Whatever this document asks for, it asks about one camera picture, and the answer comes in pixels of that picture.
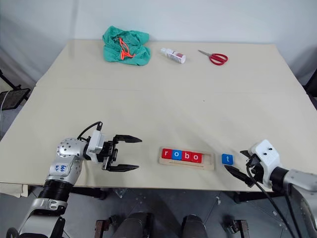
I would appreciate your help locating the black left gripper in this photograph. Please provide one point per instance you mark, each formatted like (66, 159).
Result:
(110, 152)

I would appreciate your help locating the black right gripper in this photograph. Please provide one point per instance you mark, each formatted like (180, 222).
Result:
(256, 171)

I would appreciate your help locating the red letter block b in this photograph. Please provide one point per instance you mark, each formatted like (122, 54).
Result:
(186, 155)

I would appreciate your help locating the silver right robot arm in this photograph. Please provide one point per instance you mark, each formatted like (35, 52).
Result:
(301, 179)

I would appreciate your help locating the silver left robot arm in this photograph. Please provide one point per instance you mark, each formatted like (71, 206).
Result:
(65, 168)

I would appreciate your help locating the blue letter block t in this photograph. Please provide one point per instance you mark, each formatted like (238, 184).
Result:
(227, 159)

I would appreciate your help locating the red letter block r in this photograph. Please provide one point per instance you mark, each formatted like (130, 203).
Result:
(166, 153)

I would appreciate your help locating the red letter block o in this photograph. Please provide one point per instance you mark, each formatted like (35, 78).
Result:
(195, 157)

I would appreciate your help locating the blue letter block o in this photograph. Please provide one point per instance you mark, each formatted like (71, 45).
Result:
(176, 154)

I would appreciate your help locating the wooden letter tray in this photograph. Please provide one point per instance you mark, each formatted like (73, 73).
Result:
(185, 164)

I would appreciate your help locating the dark rounded shape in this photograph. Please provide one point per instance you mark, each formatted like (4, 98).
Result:
(133, 225)
(195, 226)

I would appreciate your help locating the green crumpled cloth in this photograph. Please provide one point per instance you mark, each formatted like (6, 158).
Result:
(112, 50)

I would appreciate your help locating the white spray bottle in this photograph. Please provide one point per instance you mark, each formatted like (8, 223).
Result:
(173, 55)

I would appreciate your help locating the black folding stand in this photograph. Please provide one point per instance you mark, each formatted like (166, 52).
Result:
(15, 98)

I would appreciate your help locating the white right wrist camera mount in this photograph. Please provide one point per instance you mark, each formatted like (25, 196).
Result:
(266, 155)

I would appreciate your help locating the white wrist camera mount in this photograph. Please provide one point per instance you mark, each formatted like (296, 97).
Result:
(266, 155)
(95, 145)

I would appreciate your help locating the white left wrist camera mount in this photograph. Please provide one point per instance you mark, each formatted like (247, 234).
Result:
(95, 145)

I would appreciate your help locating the black table frame bar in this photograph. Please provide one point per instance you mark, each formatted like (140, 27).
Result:
(86, 192)
(252, 197)

